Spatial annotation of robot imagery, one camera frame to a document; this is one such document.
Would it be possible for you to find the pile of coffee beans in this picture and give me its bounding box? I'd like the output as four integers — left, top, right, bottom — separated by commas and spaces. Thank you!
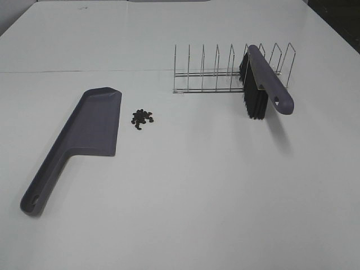
131, 109, 154, 130

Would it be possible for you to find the purple plastic dustpan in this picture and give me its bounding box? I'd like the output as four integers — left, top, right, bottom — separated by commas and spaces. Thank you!
20, 87, 122, 217

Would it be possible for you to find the chrome wire dish rack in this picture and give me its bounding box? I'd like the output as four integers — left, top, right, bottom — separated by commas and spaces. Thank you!
172, 42, 296, 93

